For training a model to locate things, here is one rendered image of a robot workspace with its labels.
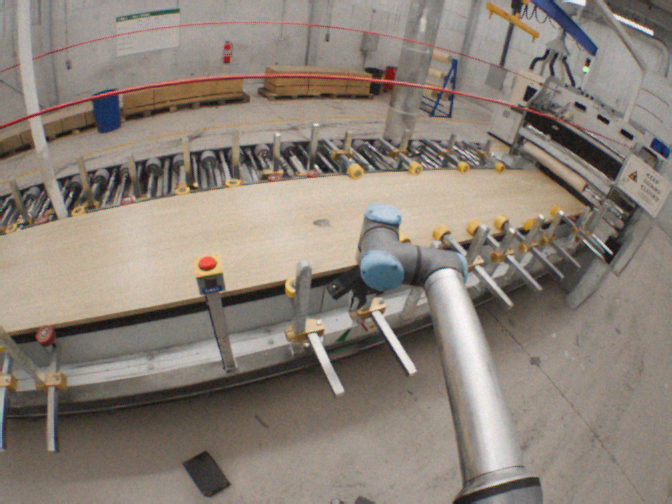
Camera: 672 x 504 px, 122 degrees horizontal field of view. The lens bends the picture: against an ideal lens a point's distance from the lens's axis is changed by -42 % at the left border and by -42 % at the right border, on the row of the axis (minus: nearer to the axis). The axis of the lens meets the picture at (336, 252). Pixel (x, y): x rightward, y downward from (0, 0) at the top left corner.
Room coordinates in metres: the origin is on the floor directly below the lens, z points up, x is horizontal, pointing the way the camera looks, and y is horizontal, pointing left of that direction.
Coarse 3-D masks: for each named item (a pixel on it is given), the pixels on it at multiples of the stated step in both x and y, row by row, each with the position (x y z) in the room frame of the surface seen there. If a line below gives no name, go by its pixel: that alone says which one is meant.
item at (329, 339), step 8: (344, 328) 0.70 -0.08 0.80; (352, 328) 0.72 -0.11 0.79; (360, 328) 0.74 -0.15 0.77; (368, 328) 0.76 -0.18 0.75; (376, 328) 0.78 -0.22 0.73; (328, 336) 0.67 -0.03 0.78; (336, 336) 0.69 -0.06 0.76; (352, 336) 0.73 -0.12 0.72; (360, 336) 0.75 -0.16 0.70; (328, 344) 0.67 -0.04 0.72
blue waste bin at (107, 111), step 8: (112, 96) 4.24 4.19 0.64; (96, 104) 4.04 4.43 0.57; (104, 104) 4.10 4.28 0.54; (112, 104) 4.22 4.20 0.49; (96, 112) 4.05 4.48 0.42; (104, 112) 4.10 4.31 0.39; (112, 112) 4.21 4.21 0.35; (96, 120) 4.08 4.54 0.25; (104, 120) 4.09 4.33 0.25; (112, 120) 4.20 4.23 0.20; (120, 120) 4.46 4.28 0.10; (104, 128) 4.08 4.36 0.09; (112, 128) 4.18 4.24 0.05
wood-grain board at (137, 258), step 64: (256, 192) 1.36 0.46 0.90; (320, 192) 1.46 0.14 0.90; (384, 192) 1.59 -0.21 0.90; (448, 192) 1.77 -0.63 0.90; (512, 192) 2.06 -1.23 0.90; (0, 256) 0.50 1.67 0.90; (64, 256) 0.64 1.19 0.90; (128, 256) 0.74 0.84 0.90; (192, 256) 0.82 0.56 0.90; (256, 256) 0.89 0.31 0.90; (320, 256) 0.96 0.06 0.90; (0, 320) 0.21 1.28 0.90; (64, 320) 0.36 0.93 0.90
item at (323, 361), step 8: (312, 336) 0.62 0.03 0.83; (312, 344) 0.59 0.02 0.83; (320, 344) 0.59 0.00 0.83; (320, 352) 0.56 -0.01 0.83; (320, 360) 0.53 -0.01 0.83; (328, 360) 0.54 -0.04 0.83; (328, 368) 0.51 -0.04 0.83; (328, 376) 0.48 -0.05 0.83; (336, 376) 0.48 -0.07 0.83; (328, 384) 0.46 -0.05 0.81; (336, 384) 0.45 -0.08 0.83; (336, 392) 0.42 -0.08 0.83
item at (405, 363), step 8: (376, 312) 0.76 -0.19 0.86; (376, 320) 0.72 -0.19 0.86; (384, 320) 0.72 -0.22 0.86; (384, 328) 0.69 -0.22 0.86; (384, 336) 0.66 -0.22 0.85; (392, 336) 0.66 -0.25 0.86; (392, 344) 0.62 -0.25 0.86; (392, 352) 0.61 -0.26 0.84; (400, 352) 0.59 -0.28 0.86; (400, 360) 0.57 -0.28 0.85; (408, 360) 0.57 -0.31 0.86; (408, 368) 0.53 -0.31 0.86; (408, 376) 0.51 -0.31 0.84
